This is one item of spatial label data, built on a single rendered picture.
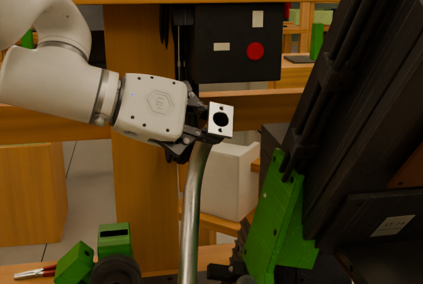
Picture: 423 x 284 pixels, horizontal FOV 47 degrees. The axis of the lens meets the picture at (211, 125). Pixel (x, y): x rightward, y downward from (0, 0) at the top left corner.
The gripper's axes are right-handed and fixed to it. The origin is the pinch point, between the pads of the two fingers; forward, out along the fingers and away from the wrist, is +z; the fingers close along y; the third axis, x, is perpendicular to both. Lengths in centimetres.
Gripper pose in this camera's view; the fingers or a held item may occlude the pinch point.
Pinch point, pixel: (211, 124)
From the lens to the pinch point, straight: 77.7
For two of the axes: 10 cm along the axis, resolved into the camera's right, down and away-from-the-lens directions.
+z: 9.3, 2.3, 2.9
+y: 0.7, -8.8, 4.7
